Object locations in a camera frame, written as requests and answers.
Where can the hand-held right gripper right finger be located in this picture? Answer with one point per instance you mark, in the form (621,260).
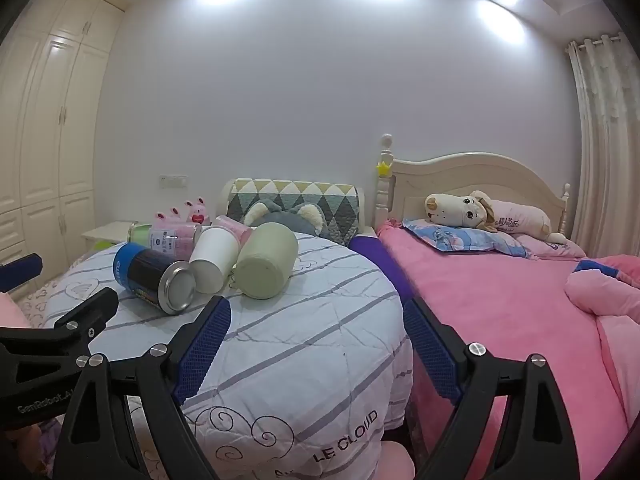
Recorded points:
(430,350)

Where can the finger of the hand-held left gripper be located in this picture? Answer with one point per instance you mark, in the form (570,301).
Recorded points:
(22,269)
(95,307)

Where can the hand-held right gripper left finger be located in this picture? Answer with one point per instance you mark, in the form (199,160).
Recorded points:
(205,345)

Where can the white paper cup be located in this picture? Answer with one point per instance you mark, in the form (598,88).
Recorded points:
(215,255)

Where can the pale green cup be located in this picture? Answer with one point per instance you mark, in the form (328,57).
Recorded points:
(265,255)

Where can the pink cup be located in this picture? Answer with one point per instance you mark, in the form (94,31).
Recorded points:
(235,225)

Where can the heart print bedsheet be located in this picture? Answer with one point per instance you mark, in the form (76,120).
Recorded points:
(40,300)

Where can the pink cloth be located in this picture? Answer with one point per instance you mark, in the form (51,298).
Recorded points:
(12,312)

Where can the blue metal can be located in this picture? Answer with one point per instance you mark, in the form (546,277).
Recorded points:
(140,270)

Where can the white nightstand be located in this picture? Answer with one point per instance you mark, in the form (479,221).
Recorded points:
(107,232)

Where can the pink blanket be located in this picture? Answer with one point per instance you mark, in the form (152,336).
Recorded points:
(500,310)

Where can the white striped quilt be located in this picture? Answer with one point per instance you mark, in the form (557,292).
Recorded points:
(300,360)

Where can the pink label can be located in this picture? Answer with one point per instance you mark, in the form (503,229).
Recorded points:
(170,240)

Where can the small pink bunny plush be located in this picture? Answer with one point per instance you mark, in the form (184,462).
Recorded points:
(176,216)
(161,219)

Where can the blue printed pillow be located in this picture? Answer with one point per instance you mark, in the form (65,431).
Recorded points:
(450,237)

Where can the pink stool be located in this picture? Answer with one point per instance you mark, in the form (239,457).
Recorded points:
(400,462)

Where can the purple cloth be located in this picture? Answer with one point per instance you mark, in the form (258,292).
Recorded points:
(370,250)

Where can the pink bunny plush red heart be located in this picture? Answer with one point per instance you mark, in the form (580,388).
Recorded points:
(197,212)

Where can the cream wardrobe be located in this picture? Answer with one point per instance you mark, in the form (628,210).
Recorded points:
(50,135)

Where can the dog plush pillow pink body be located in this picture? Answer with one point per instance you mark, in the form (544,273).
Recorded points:
(460,210)

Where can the grey plush toy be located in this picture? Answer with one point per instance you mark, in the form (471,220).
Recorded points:
(285,217)

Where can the triangle pattern pillow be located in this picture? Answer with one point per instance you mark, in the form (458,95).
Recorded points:
(300,195)

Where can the cream wooden headboard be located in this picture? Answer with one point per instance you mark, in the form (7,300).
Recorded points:
(475,175)

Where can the yellow crown ornament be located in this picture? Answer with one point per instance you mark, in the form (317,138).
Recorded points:
(383,168)

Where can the cream patterned curtain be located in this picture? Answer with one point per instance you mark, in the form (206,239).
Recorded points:
(605,160)

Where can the curtain rod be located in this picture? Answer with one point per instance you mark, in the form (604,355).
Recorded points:
(595,41)

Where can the wall socket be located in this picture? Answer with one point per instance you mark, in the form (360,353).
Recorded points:
(173,180)

